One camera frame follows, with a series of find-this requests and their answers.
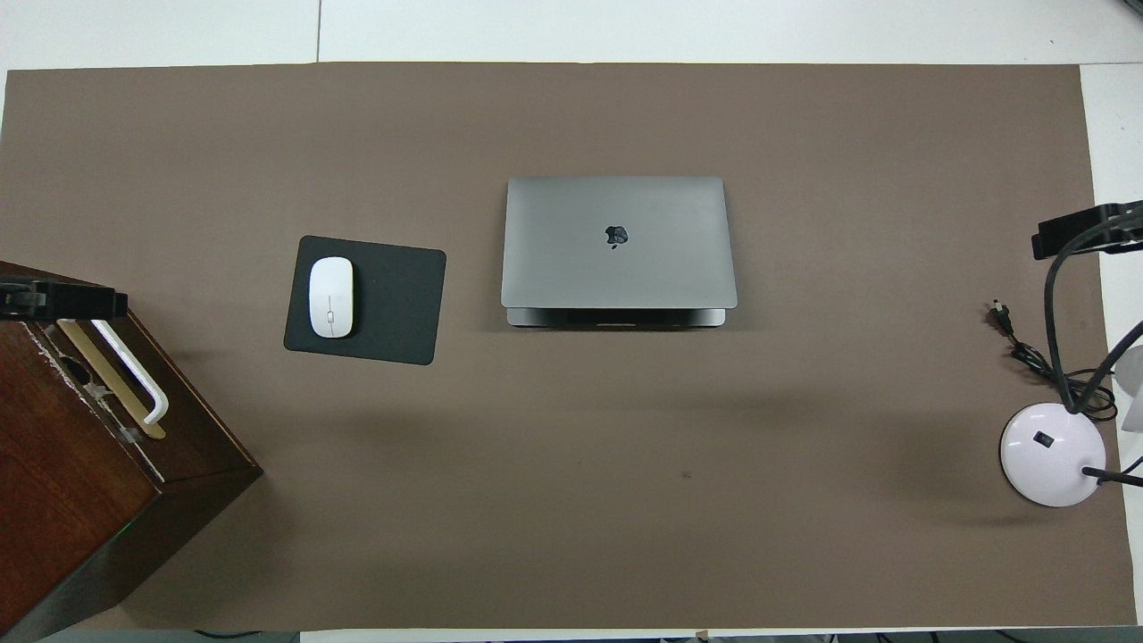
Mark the brown paper table mat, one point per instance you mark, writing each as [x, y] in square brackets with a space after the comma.
[571, 491]

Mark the grey aluminium laptop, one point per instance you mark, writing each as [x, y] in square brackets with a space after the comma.
[616, 268]

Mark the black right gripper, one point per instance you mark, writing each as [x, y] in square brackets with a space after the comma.
[1130, 228]

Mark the black mouse pad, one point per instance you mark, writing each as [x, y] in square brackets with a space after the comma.
[393, 304]

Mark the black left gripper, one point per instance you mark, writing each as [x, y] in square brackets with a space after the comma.
[16, 299]

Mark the white desk lamp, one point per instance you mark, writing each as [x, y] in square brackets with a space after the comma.
[1049, 455]

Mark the dark brown wooden box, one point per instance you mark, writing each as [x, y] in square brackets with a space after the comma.
[71, 500]

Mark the white computer mouse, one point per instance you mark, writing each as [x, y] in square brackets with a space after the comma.
[331, 297]

